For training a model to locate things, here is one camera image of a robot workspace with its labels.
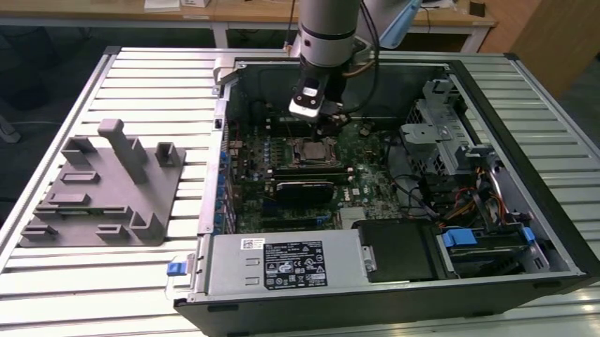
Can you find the grey case latch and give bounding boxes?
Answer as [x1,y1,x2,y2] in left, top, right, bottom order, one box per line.
[211,57,237,87]

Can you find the silver metal drive cage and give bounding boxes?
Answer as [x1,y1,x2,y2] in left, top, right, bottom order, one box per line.
[397,79,476,178]

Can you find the silver power supply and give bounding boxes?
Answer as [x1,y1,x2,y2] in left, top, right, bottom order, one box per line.
[187,232,378,303]

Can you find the black graphics card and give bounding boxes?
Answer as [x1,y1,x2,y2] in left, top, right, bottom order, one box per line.
[273,180,338,205]

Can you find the grey parts rack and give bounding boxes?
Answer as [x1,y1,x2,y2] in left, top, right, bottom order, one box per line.
[19,118,189,249]

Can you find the blue plastic latch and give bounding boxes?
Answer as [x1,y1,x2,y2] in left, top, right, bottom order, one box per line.
[167,257,190,277]

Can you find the black PC case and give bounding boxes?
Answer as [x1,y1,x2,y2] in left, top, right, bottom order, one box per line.
[166,52,600,337]

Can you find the orange yellow power wires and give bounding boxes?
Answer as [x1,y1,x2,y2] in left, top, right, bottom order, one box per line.
[440,201,477,222]

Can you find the green motherboard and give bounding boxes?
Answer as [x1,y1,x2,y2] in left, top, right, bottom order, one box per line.
[223,117,416,235]

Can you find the black expansion slot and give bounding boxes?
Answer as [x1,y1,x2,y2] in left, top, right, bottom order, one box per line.
[260,218,316,229]

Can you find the copper coloured hose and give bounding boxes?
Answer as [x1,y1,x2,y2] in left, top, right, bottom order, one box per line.
[342,60,374,77]

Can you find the white furniture leg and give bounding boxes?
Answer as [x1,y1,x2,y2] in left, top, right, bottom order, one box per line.
[0,114,20,144]

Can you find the thick black cable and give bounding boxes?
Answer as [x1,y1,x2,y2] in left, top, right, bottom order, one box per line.
[345,0,382,115]

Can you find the CPU socket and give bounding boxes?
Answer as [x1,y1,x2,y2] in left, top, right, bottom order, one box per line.
[290,136,342,168]

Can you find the wooden cabinet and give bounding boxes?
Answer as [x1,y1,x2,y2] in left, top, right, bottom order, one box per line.
[480,0,600,101]

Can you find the silver chipset heatsink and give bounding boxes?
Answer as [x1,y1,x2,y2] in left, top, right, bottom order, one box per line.
[338,206,370,230]

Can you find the hard disk in blue carrier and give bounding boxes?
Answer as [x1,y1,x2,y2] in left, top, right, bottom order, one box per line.
[439,226,536,275]

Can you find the wooden desk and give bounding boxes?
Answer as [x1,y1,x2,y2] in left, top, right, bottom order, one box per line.
[0,0,501,53]

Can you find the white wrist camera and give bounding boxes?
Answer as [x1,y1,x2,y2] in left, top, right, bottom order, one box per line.
[350,37,376,62]
[288,75,329,121]

